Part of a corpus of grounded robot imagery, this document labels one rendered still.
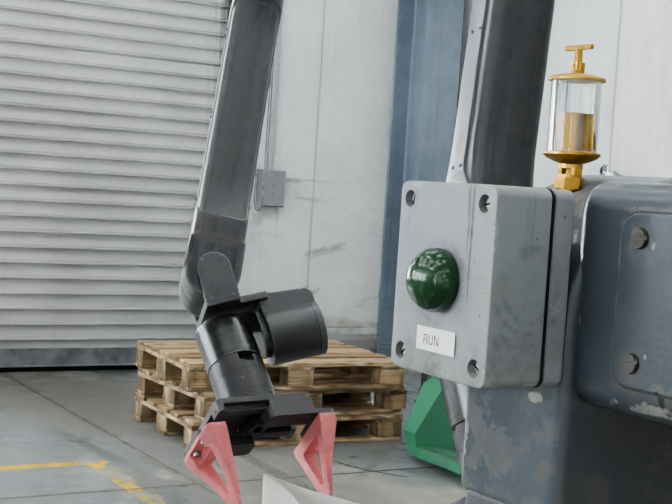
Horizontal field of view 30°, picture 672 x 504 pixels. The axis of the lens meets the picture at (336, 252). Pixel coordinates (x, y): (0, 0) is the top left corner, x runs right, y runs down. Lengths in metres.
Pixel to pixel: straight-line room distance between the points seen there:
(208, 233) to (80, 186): 7.11
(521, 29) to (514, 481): 0.43
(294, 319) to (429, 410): 4.98
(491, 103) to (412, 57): 8.66
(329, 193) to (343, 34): 1.17
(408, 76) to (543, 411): 9.00
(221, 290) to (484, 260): 0.73
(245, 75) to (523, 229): 0.86
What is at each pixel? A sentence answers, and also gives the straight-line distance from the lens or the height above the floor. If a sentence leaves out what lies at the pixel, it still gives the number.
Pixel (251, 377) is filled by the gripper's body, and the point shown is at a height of 1.13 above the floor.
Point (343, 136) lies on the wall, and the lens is 9.31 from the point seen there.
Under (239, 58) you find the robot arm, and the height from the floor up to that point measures 1.46.
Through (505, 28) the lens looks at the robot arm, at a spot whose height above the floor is 1.45.
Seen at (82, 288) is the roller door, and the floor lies 0.54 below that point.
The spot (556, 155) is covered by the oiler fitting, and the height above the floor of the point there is 1.35.
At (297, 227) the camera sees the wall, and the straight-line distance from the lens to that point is 9.14.
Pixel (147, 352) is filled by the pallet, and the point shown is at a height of 0.38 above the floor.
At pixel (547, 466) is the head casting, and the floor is 1.20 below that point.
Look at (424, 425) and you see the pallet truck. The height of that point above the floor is 0.18.
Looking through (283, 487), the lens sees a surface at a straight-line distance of 1.17.
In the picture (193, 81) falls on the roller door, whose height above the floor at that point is 1.98.
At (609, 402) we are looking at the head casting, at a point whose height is 1.24.
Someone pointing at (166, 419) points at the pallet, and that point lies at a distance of 6.49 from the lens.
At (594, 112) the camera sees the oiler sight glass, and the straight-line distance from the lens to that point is 0.63.
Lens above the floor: 1.33
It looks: 3 degrees down
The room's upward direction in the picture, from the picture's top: 4 degrees clockwise
